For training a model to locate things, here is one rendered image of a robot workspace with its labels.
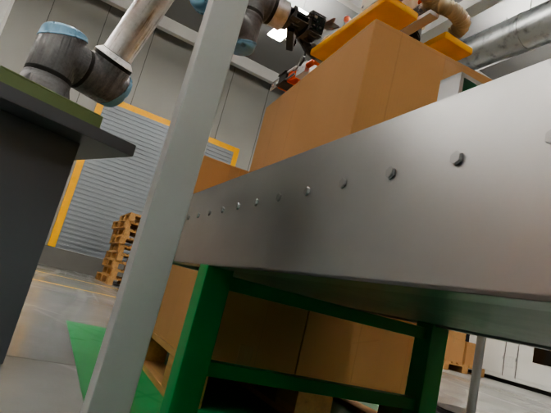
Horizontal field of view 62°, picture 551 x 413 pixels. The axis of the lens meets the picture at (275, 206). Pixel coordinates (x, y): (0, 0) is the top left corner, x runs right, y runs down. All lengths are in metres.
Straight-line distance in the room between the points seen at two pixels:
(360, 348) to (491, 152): 1.42
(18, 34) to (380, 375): 10.93
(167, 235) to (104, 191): 10.28
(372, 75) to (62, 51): 1.10
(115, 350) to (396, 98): 0.68
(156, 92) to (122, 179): 2.33
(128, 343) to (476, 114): 0.56
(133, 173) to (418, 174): 10.78
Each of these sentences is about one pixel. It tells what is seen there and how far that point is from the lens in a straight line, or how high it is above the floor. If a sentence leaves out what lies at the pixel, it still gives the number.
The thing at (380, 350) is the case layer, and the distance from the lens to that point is 1.84.
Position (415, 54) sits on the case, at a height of 0.91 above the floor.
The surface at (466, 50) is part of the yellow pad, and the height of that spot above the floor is 1.09.
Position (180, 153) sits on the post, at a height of 0.56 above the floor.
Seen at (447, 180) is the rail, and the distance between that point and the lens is 0.45.
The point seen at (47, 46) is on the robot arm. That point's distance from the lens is 1.73.
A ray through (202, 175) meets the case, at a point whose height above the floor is 0.85.
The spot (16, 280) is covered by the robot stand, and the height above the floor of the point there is 0.24.
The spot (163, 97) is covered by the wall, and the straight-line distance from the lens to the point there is 11.87.
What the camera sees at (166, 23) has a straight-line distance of 11.91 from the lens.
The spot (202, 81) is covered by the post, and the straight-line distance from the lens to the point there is 0.81.
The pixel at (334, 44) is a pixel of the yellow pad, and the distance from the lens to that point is 1.36.
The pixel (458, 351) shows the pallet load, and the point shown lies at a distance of 8.64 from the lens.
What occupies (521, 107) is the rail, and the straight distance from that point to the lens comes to 0.43.
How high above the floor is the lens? 0.36
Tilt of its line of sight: 12 degrees up
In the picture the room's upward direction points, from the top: 14 degrees clockwise
